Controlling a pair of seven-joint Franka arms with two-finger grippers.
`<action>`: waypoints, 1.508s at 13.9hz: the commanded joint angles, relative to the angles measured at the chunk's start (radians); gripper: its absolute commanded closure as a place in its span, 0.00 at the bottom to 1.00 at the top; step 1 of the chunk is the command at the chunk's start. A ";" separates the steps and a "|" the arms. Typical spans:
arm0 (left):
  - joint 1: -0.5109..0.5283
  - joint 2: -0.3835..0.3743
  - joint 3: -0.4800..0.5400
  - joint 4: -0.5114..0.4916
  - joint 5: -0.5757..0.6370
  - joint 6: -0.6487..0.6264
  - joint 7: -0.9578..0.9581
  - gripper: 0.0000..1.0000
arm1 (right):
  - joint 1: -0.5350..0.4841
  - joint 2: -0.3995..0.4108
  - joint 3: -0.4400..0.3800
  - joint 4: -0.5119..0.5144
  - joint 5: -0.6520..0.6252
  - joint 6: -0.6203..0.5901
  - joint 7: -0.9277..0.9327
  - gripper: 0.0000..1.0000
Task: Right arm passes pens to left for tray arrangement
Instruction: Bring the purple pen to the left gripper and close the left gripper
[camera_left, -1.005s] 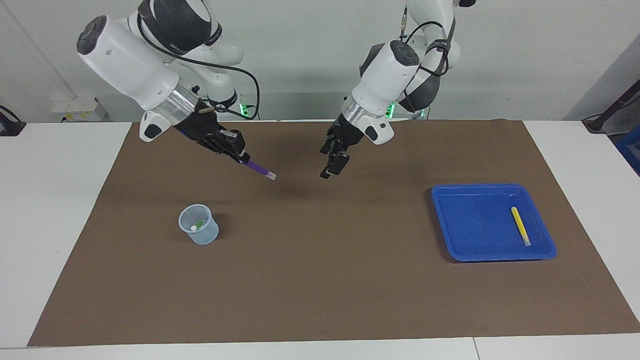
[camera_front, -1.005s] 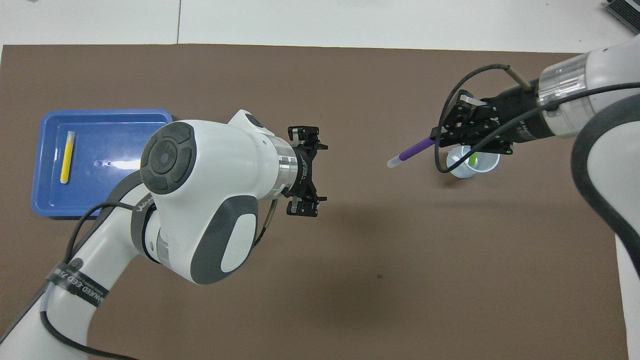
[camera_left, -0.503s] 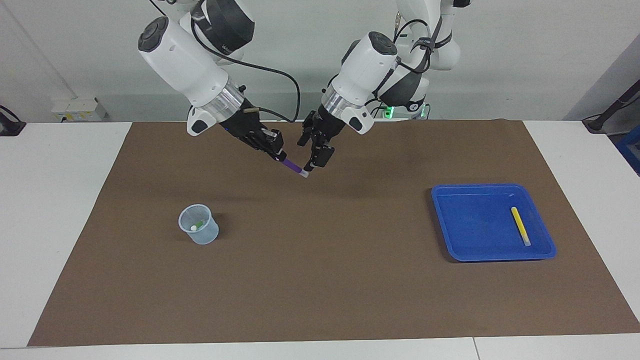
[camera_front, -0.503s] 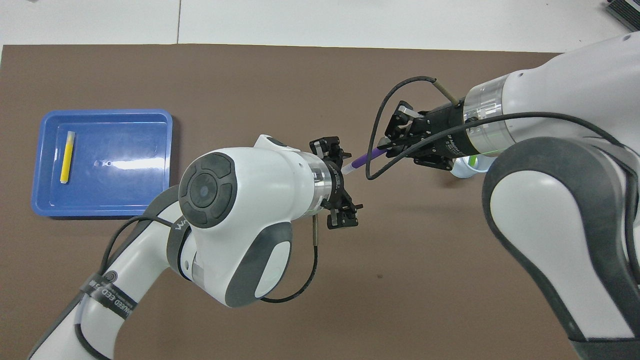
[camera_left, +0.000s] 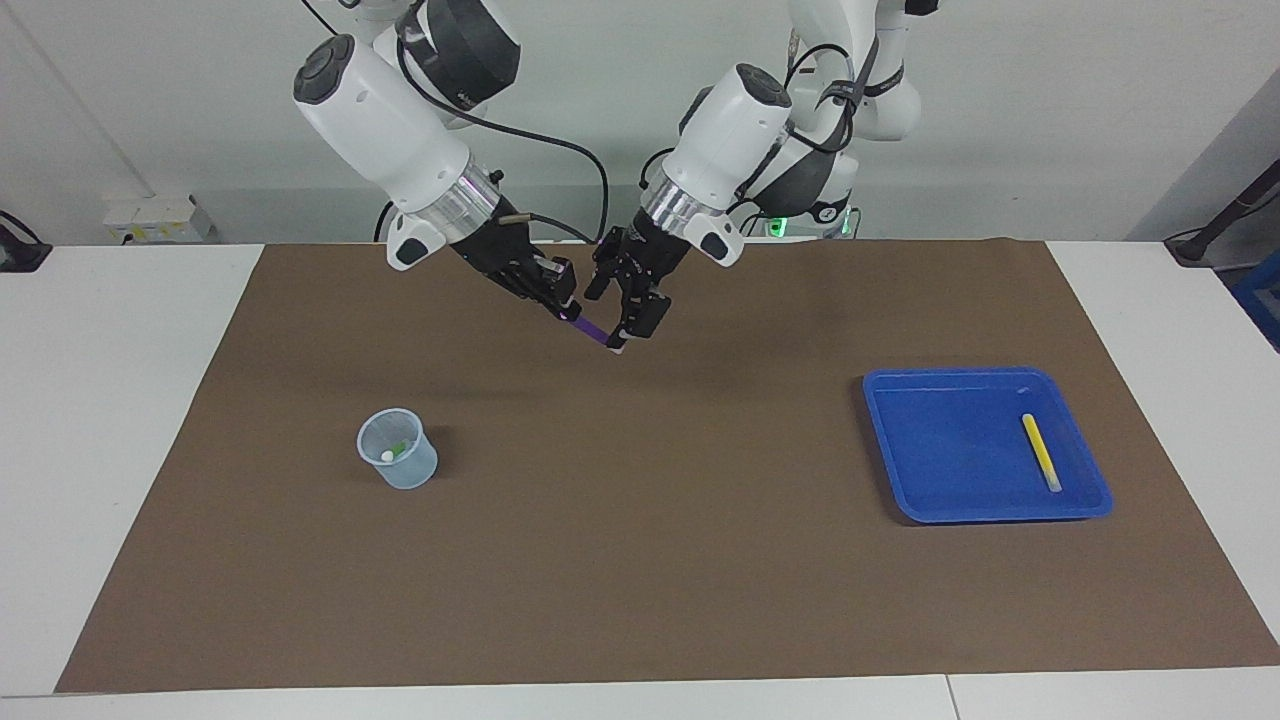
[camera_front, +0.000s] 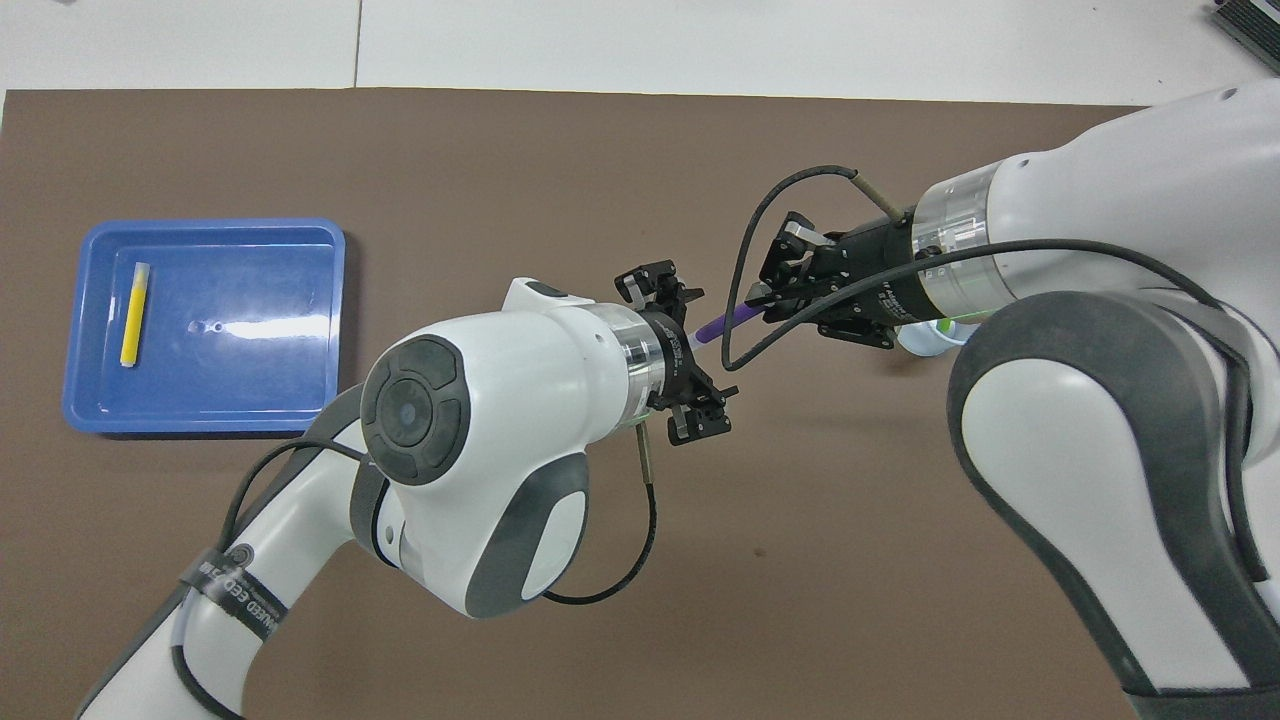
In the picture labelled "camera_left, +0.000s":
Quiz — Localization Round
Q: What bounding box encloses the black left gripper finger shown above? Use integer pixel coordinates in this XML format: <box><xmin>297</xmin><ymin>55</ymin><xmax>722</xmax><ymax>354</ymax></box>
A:
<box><xmin>584</xmin><ymin>228</ymin><xmax>629</xmax><ymax>303</ymax></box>
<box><xmin>606</xmin><ymin>288</ymin><xmax>674</xmax><ymax>353</ymax></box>

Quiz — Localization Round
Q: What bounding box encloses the purple pen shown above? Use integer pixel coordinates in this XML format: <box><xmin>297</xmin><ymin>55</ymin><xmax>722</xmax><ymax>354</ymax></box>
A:
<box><xmin>565</xmin><ymin>312</ymin><xmax>629</xmax><ymax>354</ymax></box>

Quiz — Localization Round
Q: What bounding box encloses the yellow pen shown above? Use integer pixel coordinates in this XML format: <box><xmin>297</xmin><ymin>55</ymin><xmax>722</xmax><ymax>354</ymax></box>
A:
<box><xmin>1021</xmin><ymin>413</ymin><xmax>1065</xmax><ymax>493</ymax></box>

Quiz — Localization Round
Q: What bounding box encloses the blue plastic tray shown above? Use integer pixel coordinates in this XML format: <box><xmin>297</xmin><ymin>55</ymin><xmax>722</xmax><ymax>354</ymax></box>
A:
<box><xmin>862</xmin><ymin>366</ymin><xmax>1114</xmax><ymax>525</ymax></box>

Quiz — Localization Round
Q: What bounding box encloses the translucent plastic cup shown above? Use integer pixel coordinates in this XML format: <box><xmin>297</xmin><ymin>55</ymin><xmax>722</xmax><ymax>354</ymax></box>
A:
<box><xmin>356</xmin><ymin>408</ymin><xmax>439</xmax><ymax>491</ymax></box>

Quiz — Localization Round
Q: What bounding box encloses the brown table mat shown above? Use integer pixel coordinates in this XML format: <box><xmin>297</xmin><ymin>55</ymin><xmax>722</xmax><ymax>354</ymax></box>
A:
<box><xmin>55</xmin><ymin>238</ymin><xmax>1280</xmax><ymax>694</ymax></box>

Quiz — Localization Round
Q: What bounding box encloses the white power strip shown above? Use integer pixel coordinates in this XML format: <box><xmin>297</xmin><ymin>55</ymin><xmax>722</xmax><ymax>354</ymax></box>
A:
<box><xmin>102</xmin><ymin>194</ymin><xmax>217</xmax><ymax>245</ymax></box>

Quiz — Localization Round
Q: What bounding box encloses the black desk object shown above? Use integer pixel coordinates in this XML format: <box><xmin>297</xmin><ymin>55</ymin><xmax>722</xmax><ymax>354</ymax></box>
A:
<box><xmin>0</xmin><ymin>210</ymin><xmax>53</xmax><ymax>274</ymax></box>

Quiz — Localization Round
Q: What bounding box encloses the black stand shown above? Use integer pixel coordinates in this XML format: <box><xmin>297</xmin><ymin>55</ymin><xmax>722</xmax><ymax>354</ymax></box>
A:
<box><xmin>1165</xmin><ymin>160</ymin><xmax>1280</xmax><ymax>267</ymax></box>

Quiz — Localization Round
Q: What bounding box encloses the blue crate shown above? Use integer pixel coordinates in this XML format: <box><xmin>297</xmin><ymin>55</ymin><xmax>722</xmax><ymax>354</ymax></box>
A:
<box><xmin>1232</xmin><ymin>276</ymin><xmax>1280</xmax><ymax>353</ymax></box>

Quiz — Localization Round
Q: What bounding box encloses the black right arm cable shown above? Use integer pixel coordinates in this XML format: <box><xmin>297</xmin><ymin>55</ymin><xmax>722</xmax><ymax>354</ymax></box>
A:
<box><xmin>300</xmin><ymin>0</ymin><xmax>611</xmax><ymax>247</ymax></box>

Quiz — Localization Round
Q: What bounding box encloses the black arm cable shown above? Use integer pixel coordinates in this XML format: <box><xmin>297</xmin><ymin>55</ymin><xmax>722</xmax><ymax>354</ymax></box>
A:
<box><xmin>300</xmin><ymin>0</ymin><xmax>611</xmax><ymax>247</ymax></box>
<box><xmin>778</xmin><ymin>38</ymin><xmax>883</xmax><ymax>156</ymax></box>

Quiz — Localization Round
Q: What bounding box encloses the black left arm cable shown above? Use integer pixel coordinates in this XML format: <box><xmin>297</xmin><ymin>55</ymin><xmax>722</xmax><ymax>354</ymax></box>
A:
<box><xmin>778</xmin><ymin>38</ymin><xmax>883</xmax><ymax>156</ymax></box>

